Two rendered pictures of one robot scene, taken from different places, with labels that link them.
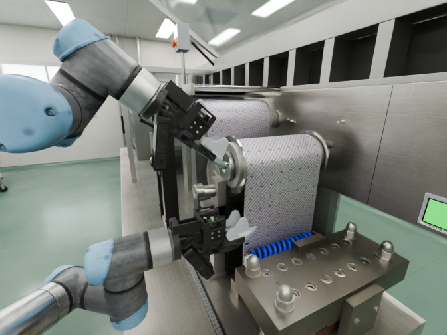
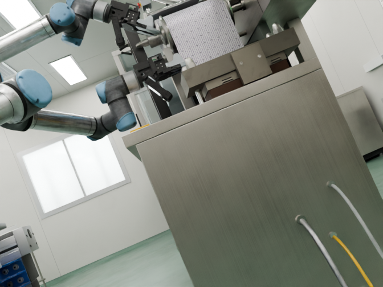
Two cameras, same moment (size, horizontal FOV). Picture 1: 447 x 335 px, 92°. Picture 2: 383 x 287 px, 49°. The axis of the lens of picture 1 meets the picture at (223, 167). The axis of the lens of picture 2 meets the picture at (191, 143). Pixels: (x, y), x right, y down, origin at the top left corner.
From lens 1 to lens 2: 1.33 m
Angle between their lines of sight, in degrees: 29
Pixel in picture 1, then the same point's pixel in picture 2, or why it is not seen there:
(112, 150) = (162, 221)
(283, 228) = not seen: hidden behind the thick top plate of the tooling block
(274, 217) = (204, 52)
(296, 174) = (208, 20)
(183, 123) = (122, 15)
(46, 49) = not seen: hidden behind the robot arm
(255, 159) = (172, 20)
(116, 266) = (108, 85)
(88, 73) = (78, 8)
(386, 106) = not seen: outside the picture
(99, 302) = (108, 115)
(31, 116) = (64, 9)
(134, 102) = (98, 13)
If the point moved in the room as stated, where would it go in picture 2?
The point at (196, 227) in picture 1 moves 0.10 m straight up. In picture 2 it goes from (146, 64) to (136, 39)
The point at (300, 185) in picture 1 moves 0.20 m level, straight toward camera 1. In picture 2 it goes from (216, 26) to (182, 25)
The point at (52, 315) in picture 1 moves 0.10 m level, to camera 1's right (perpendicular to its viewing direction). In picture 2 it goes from (88, 119) to (110, 108)
